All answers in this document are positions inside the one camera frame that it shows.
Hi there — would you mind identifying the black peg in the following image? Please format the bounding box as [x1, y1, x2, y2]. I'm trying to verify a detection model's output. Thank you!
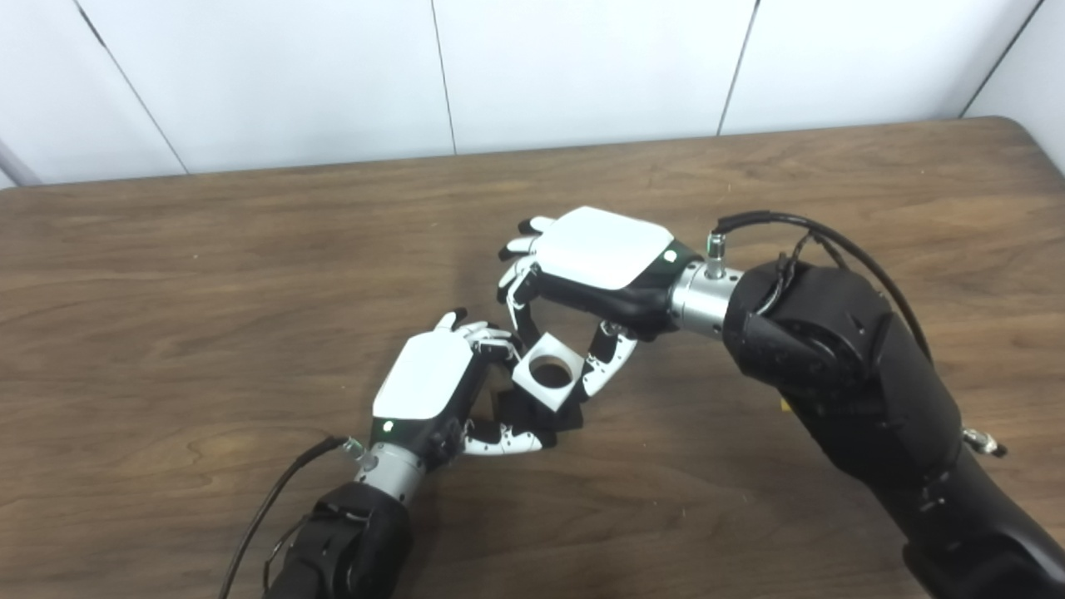
[491, 379, 583, 450]

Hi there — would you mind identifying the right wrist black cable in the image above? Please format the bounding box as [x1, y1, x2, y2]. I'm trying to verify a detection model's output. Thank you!
[711, 210, 1008, 458]

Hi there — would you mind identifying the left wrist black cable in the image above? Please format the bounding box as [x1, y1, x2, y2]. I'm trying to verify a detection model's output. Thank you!
[218, 435, 367, 599]

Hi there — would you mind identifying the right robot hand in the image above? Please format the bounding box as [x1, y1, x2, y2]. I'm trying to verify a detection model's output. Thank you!
[498, 205, 700, 399]

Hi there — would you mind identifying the white square piece with hole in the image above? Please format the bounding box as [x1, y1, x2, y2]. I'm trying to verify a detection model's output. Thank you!
[512, 332, 587, 413]

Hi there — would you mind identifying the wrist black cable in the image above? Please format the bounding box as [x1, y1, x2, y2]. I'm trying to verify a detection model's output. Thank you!
[218, 435, 367, 599]
[711, 210, 1008, 458]

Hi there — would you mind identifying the grey wall corner strip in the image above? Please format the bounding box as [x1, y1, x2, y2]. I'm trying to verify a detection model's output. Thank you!
[0, 137, 42, 188]

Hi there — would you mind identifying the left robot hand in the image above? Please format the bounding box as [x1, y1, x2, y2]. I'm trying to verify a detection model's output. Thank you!
[370, 310, 546, 471]

